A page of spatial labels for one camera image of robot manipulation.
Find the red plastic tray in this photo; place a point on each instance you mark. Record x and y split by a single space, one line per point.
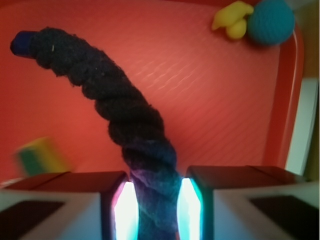
223 102

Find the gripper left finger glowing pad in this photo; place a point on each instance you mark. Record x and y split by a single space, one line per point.
70 206

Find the yellow rubber duck toy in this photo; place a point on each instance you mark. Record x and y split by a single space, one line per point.
232 19

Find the teal knitted ball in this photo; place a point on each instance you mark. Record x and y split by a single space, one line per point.
271 23

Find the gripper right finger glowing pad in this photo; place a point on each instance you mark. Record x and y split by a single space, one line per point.
247 203

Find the green yellow sponge piece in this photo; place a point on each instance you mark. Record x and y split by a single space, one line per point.
41 157

